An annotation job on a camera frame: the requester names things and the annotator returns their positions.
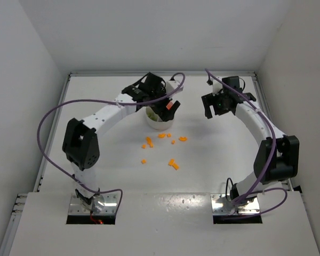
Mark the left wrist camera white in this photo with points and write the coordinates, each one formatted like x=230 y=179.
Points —
x=173 y=87

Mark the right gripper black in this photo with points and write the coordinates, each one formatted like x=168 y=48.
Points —
x=212 y=101

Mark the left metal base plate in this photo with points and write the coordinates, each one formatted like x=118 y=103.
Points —
x=105 y=204

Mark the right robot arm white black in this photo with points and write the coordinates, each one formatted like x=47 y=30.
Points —
x=277 y=158

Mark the yellow orange lego group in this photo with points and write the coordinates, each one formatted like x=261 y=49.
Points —
x=173 y=164

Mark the white round divided container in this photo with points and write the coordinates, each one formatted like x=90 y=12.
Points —
x=160 y=125

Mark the lime legos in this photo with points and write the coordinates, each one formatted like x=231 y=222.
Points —
x=153 y=116

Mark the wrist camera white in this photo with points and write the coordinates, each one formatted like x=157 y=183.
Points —
x=217 y=87
x=173 y=87

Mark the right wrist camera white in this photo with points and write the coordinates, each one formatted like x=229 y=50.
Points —
x=217 y=87

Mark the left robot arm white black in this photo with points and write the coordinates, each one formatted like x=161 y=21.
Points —
x=81 y=141

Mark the yellow orange lego cluster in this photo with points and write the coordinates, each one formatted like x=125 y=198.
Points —
x=149 y=143

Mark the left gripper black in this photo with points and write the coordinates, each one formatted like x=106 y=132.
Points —
x=163 y=107

